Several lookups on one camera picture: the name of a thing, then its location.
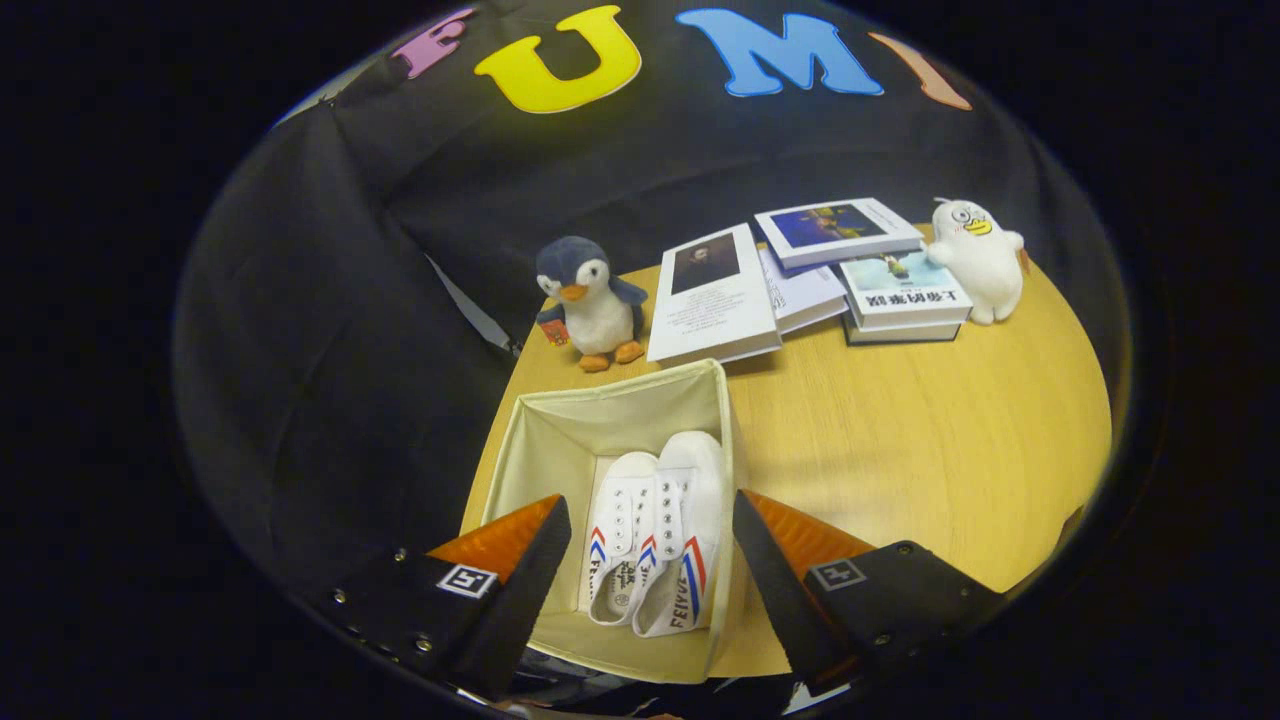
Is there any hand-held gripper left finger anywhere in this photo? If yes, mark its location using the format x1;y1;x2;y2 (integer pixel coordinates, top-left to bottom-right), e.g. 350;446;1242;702
310;493;573;701

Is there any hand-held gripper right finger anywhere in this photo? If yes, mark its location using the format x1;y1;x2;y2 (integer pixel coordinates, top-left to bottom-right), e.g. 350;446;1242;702
732;490;1006;696

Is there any white canvas shoe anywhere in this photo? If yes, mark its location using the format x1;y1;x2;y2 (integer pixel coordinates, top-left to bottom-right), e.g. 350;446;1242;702
585;451;663;627
633;431;727;639

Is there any beige fabric storage box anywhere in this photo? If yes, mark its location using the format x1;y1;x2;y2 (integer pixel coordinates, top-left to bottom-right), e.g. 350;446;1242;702
480;358;749;686

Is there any thick white-edged book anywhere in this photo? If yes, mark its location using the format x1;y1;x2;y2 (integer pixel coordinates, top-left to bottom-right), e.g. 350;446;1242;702
843;315;963;346

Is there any grey penguin plush toy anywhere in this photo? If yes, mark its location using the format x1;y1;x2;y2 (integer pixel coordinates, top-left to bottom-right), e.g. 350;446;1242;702
535;236;649;373

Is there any white book with portrait cover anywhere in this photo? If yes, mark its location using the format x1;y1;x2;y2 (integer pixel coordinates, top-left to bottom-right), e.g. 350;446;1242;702
647;223;783;368

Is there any plain white book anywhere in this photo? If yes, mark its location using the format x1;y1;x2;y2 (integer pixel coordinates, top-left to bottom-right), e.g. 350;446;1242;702
757;248;849;334

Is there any book with light blue cover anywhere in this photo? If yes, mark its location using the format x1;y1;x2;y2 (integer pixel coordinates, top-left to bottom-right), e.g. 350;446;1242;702
838;250;973;331

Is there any black backdrop cloth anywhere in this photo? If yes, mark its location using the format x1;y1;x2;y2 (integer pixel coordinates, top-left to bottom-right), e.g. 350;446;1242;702
170;0;1131;601

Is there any book with dark blue cover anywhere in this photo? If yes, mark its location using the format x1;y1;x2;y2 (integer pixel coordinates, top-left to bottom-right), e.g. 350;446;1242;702
754;197;924;271

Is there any white duck plush toy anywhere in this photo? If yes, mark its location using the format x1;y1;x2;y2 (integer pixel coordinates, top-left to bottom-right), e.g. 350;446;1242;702
925;197;1026;326

